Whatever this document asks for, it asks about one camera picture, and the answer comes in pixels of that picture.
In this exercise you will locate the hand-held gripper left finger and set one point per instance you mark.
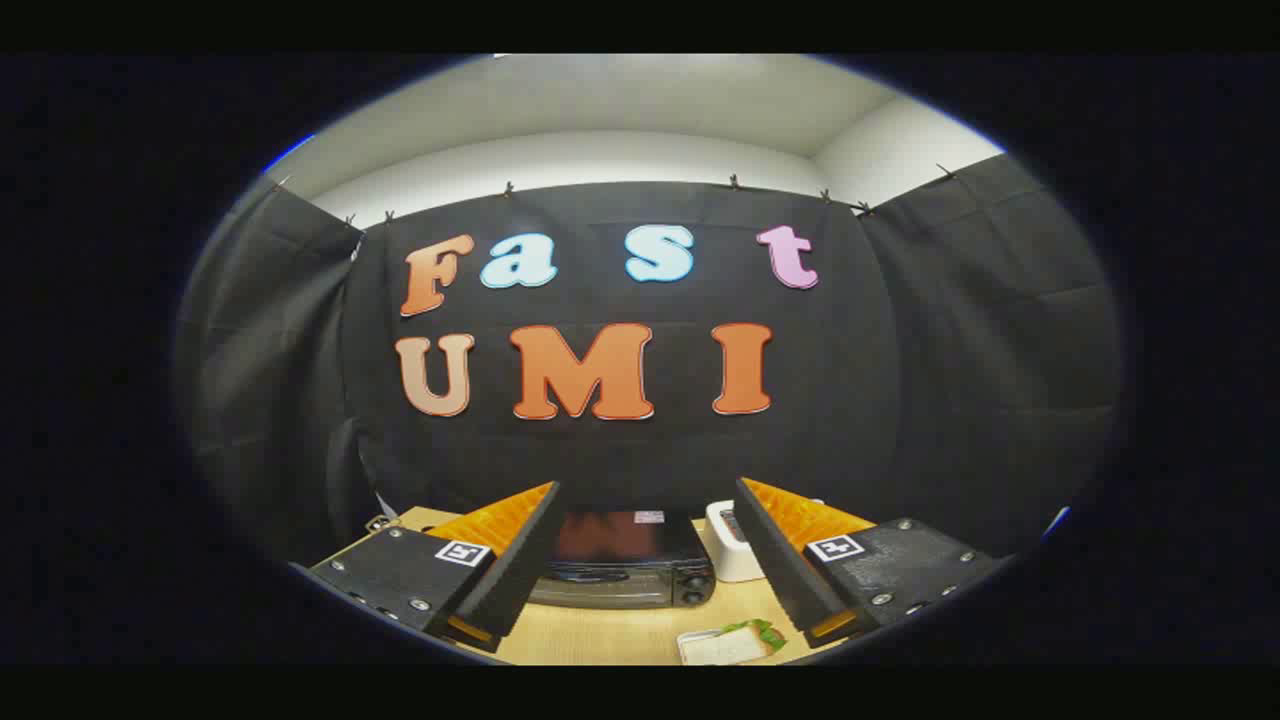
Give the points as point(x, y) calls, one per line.
point(520, 570)

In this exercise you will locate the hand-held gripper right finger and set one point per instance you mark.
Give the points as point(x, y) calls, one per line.
point(780, 570)

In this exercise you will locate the lettuce sandwich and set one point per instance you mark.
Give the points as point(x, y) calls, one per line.
point(730, 648)

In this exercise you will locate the black toaster oven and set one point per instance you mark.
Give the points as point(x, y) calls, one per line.
point(620, 575)

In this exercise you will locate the white bread toaster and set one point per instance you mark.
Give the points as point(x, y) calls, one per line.
point(735, 560)

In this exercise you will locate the white rectangular tray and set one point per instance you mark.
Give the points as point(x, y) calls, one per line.
point(683, 640)

